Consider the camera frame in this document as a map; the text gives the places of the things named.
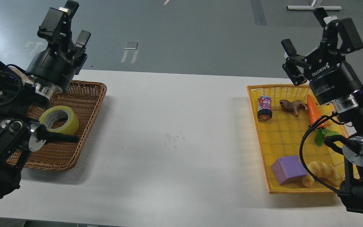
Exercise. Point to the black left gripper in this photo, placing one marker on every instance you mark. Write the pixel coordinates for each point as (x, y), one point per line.
(57, 65)

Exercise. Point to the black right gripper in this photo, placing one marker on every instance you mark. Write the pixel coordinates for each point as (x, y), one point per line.
(330, 75)

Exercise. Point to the yellow tape roll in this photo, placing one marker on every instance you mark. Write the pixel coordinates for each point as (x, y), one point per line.
(57, 113)

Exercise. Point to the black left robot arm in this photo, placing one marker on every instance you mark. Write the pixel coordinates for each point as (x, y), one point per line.
(21, 135)

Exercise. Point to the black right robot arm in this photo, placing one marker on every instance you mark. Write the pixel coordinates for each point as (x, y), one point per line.
(348, 109)

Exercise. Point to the white stand base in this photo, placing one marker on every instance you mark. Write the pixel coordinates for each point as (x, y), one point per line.
(313, 4)

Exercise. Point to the brown wicker basket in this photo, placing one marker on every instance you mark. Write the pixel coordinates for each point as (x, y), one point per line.
(85, 99)

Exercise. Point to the brown toy lion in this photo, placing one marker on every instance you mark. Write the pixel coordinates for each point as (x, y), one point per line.
(293, 107)

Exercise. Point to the orange toy carrot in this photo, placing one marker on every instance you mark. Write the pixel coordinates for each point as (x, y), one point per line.
(314, 114)

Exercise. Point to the yellow plastic basket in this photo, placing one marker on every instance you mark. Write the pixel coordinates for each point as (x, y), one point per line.
(281, 136)

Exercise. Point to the small drink can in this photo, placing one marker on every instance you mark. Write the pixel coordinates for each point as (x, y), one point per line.
(264, 112)

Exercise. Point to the purple foam block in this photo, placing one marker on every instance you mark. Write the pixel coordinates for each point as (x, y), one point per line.
(288, 169)

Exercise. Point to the toy croissant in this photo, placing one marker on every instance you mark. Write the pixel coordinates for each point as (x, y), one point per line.
(322, 171)

